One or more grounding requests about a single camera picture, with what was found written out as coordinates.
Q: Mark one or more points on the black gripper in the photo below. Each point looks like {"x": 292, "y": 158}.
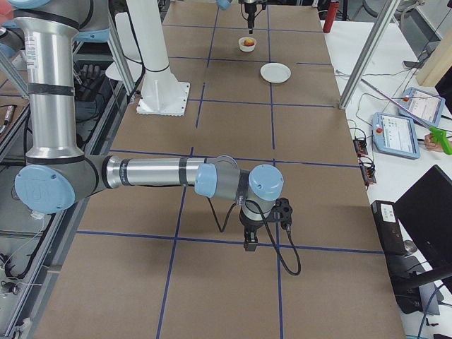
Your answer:
{"x": 251, "y": 10}
{"x": 249, "y": 224}

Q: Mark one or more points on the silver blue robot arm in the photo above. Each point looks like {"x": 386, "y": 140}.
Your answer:
{"x": 225, "y": 4}
{"x": 58, "y": 173}

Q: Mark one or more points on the white small bowl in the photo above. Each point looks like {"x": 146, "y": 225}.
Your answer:
{"x": 243, "y": 48}

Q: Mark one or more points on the white round plate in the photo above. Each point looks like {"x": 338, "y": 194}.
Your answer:
{"x": 275, "y": 72}

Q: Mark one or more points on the person hand holding stick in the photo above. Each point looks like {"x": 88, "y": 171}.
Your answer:
{"x": 430, "y": 145}

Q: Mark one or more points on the red cylinder bottle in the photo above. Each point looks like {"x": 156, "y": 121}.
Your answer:
{"x": 330, "y": 15}

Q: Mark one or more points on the black desktop box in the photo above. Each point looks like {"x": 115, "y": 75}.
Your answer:
{"x": 388, "y": 228}

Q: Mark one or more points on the orange black connector module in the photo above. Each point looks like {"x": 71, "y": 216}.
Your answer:
{"x": 359, "y": 141}

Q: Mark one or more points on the near blue teach pendant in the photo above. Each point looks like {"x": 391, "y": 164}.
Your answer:
{"x": 395, "y": 135}

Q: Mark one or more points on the blue teach pendant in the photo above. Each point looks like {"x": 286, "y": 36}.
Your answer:
{"x": 395, "y": 135}
{"x": 423, "y": 105}

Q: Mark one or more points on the black computer monitor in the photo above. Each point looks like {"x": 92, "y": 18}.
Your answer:
{"x": 425, "y": 212}

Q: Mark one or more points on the far blue teach pendant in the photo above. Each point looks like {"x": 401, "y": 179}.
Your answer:
{"x": 423, "y": 105}

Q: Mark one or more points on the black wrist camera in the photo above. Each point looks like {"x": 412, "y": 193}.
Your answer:
{"x": 283, "y": 212}

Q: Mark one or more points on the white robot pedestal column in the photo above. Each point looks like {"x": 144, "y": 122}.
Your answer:
{"x": 143, "y": 44}

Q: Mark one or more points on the aluminium frame post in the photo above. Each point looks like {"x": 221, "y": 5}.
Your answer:
{"x": 374, "y": 37}

